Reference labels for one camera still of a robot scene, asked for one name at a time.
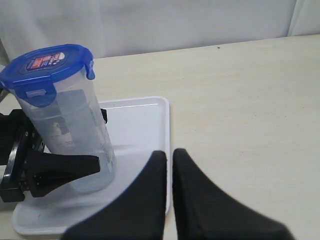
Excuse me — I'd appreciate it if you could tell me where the clear plastic container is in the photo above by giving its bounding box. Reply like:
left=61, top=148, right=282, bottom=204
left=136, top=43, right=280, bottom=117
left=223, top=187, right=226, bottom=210
left=16, top=69, right=116, bottom=194

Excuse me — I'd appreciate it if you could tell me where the white rectangular plastic tray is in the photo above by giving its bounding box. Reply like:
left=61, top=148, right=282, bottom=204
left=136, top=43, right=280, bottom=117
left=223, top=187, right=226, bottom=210
left=12, top=96, right=171, bottom=236

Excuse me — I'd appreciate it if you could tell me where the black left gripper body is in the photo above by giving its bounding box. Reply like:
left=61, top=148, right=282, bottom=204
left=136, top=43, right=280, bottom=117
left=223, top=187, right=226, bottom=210
left=0, top=109, right=50, bottom=203

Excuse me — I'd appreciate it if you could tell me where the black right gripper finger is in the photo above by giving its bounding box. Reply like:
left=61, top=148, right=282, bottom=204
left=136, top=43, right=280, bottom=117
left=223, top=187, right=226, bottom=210
left=24, top=151, right=101, bottom=198
left=100, top=108, right=108, bottom=124

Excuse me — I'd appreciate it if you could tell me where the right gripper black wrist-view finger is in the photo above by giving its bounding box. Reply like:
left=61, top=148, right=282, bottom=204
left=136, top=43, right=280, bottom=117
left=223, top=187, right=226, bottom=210
left=172, top=148, right=294, bottom=240
left=61, top=150, right=167, bottom=240

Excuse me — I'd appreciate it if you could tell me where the blue plastic lid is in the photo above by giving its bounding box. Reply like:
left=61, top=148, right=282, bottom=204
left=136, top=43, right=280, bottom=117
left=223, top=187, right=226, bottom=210
left=0, top=44, right=95, bottom=108

